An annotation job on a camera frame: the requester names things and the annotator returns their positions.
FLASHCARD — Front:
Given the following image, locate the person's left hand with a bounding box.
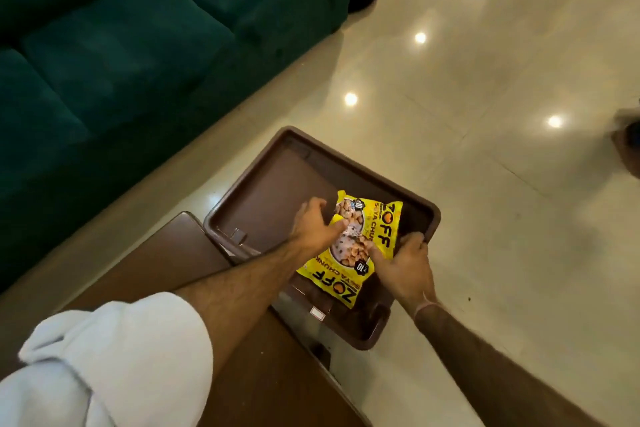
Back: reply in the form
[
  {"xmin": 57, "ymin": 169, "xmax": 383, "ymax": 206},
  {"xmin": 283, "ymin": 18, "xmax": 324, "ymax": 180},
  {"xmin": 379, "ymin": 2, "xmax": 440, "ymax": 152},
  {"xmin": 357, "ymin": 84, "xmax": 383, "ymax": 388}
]
[{"xmin": 290, "ymin": 197, "xmax": 349, "ymax": 256}]

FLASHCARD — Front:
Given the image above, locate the person's right forearm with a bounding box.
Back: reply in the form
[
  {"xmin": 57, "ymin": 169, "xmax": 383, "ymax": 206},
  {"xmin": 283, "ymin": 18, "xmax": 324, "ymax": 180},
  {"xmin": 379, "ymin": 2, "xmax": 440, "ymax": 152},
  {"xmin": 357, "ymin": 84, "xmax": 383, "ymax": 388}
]
[{"xmin": 414, "ymin": 303, "xmax": 610, "ymax": 427}]

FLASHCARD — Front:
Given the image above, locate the pale thread wristband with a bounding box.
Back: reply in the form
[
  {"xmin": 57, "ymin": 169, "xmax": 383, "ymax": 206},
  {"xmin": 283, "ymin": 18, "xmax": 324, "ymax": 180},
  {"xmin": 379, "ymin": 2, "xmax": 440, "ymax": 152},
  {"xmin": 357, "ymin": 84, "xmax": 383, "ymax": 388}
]
[{"xmin": 413, "ymin": 299, "xmax": 446, "ymax": 318}]

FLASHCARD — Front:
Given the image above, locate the dark green sofa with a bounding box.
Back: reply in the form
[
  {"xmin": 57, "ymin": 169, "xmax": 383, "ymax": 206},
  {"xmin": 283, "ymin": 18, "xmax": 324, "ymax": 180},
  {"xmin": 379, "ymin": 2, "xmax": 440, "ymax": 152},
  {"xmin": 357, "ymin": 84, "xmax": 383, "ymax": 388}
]
[{"xmin": 0, "ymin": 0, "xmax": 359, "ymax": 292}]

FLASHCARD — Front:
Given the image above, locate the brown plastic bin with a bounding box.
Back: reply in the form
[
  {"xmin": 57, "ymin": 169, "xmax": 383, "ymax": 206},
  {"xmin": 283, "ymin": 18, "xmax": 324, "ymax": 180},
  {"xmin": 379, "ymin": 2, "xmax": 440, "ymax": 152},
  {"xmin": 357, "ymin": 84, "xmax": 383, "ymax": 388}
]
[{"xmin": 204, "ymin": 126, "xmax": 442, "ymax": 351}]

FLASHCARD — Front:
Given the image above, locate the dark brown shoe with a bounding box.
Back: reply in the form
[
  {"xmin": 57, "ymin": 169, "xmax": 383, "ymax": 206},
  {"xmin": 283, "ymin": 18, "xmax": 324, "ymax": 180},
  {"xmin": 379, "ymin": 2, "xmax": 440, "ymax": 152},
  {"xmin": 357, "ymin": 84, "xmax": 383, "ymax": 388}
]
[{"xmin": 611, "ymin": 100, "xmax": 640, "ymax": 179}]

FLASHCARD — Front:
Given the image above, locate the yellow snack packet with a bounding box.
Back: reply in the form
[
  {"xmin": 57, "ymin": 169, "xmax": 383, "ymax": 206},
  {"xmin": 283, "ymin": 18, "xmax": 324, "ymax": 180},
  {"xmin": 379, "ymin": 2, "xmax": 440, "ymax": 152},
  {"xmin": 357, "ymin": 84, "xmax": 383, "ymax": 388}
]
[
  {"xmin": 331, "ymin": 190, "xmax": 404, "ymax": 263},
  {"xmin": 296, "ymin": 251, "xmax": 374, "ymax": 310}
]

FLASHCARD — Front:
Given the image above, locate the person's left forearm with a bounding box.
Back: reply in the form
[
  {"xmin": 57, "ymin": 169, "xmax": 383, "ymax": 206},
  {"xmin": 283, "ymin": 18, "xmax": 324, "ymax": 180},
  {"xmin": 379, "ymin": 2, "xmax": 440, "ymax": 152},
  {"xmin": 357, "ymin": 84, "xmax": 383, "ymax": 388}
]
[{"xmin": 172, "ymin": 237, "xmax": 313, "ymax": 378}]

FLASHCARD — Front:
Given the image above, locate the white rolled sleeve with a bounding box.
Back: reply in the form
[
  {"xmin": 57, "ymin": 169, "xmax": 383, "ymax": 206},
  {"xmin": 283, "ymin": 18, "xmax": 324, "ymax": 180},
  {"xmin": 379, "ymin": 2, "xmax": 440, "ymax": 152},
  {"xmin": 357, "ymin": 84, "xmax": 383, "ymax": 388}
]
[{"xmin": 0, "ymin": 292, "xmax": 215, "ymax": 427}]

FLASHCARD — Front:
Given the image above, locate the person's right hand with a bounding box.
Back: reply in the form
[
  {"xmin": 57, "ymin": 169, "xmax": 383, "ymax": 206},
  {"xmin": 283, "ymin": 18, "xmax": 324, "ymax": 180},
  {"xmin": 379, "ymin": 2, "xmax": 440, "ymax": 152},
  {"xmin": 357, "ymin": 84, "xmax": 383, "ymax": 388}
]
[{"xmin": 367, "ymin": 232, "xmax": 444, "ymax": 315}]

